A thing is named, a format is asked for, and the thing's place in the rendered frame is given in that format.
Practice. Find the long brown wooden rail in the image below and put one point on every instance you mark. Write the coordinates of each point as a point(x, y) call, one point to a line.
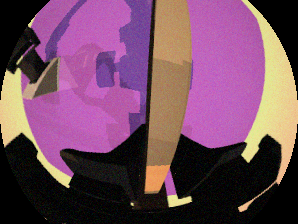
point(167, 92)

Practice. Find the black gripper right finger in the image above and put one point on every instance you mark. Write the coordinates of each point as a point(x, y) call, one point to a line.
point(193, 163)

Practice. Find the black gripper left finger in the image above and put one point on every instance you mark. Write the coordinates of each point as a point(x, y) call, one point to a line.
point(121, 166)

